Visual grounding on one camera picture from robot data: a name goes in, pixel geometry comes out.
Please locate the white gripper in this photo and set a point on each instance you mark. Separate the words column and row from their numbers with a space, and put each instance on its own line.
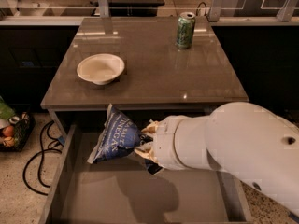
column 164, row 140

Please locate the blue chip bag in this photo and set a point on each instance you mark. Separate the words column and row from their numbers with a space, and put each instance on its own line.
column 119, row 138

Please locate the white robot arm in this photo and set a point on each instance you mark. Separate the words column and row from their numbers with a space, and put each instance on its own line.
column 245, row 140

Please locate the grey open drawer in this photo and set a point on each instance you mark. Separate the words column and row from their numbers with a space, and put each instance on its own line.
column 122, row 191

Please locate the grey counter table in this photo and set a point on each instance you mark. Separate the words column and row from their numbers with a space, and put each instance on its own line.
column 157, row 74

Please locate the green bag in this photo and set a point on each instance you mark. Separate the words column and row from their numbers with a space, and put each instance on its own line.
column 6, row 111

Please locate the white paper bowl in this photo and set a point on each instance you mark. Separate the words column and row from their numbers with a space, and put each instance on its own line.
column 101, row 69

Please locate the green soda can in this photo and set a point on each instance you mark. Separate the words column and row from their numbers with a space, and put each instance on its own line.
column 186, row 24

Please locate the dark background desk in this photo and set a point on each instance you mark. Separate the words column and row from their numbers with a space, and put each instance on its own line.
column 134, row 8

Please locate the orange fruit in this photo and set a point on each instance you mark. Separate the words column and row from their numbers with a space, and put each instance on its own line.
column 8, row 131

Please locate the black wire basket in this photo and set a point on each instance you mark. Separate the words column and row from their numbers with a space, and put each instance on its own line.
column 23, row 126

